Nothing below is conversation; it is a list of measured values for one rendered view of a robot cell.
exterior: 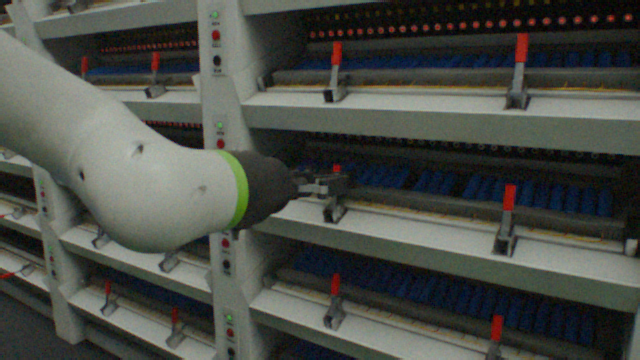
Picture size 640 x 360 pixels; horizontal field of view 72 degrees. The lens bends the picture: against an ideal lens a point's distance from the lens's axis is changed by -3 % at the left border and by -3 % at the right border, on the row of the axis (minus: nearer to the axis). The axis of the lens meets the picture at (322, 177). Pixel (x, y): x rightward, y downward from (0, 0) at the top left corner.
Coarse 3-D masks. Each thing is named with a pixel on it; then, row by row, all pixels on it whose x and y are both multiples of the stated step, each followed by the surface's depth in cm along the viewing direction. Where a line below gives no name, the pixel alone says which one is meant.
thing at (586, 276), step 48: (288, 144) 91; (336, 144) 88; (336, 240) 73; (384, 240) 68; (432, 240) 65; (480, 240) 62; (528, 240) 60; (576, 240) 59; (624, 240) 56; (528, 288) 59; (576, 288) 55; (624, 288) 51
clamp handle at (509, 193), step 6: (510, 186) 59; (504, 192) 59; (510, 192) 59; (504, 198) 59; (510, 198) 59; (504, 204) 59; (510, 204) 59; (504, 210) 59; (510, 210) 59; (504, 216) 59; (510, 216) 59; (504, 222) 59; (504, 228) 59; (504, 234) 59
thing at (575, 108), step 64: (512, 0) 65; (576, 0) 61; (256, 64) 80; (320, 64) 81; (384, 64) 75; (448, 64) 68; (512, 64) 63; (576, 64) 59; (320, 128) 72; (384, 128) 65; (448, 128) 60; (512, 128) 56; (576, 128) 52
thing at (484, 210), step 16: (352, 192) 76; (368, 192) 74; (384, 192) 73; (400, 192) 72; (416, 192) 71; (384, 208) 72; (416, 208) 71; (432, 208) 69; (448, 208) 68; (464, 208) 66; (480, 208) 65; (496, 208) 64; (528, 208) 62; (528, 224) 62; (544, 224) 61; (560, 224) 60; (576, 224) 58; (592, 224) 57; (608, 224) 56; (624, 224) 56
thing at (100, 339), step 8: (88, 328) 131; (96, 328) 129; (104, 328) 130; (88, 336) 132; (96, 336) 129; (104, 336) 126; (112, 336) 125; (120, 336) 125; (96, 344) 130; (104, 344) 127; (112, 344) 125; (120, 344) 122; (128, 344) 122; (136, 344) 122; (112, 352) 126; (120, 352) 123; (128, 352) 121; (136, 352) 119; (144, 352) 118; (152, 352) 118
